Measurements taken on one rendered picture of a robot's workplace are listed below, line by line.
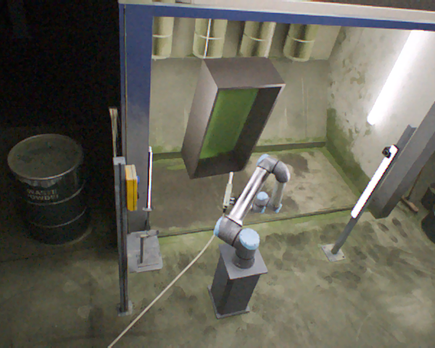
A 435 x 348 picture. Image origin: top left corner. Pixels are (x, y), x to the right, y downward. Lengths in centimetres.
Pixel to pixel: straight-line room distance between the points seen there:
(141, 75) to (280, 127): 292
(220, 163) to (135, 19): 209
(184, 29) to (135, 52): 211
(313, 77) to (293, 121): 65
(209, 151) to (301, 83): 177
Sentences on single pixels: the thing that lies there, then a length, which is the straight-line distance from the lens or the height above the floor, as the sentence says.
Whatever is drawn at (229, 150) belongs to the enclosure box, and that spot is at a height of 52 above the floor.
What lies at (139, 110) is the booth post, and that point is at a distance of 231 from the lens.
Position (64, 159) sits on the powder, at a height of 86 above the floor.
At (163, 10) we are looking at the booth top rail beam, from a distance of 206.
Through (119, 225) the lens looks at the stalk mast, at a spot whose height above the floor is 113.
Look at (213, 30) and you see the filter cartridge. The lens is 385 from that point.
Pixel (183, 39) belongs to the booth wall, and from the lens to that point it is 423.
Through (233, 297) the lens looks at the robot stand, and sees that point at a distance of 301.
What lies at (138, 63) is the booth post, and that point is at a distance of 215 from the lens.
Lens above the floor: 291
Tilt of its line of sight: 41 degrees down
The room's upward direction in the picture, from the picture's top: 11 degrees clockwise
